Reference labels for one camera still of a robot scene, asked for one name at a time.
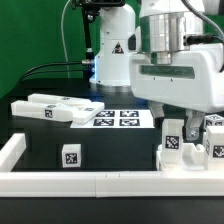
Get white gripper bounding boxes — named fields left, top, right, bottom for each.
left=129, top=44, right=224, bottom=141

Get white chair seat block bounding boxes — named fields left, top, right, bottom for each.
left=156, top=143, right=205, bottom=171

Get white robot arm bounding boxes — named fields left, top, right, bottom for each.
left=90, top=0, right=224, bottom=140

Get white rear chair bar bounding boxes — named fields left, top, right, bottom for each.
left=28, top=93, right=90, bottom=106

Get white long chair bar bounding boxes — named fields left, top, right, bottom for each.
left=11, top=100, right=73, bottom=122

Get white tagged cube right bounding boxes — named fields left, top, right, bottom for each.
left=204, top=114, right=224, bottom=127

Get white marker sheet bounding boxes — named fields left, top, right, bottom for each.
left=71, top=110, right=154, bottom=128

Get white tagged cube nut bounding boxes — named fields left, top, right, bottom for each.
left=62, top=144, right=81, bottom=168

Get grey braided cable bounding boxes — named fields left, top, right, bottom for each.
left=181, top=0, right=224, bottom=73

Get black cables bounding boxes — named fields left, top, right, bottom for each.
left=19, top=59, right=93, bottom=83

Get white U-shaped boundary frame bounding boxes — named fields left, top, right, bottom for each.
left=0, top=133, right=224, bottom=197

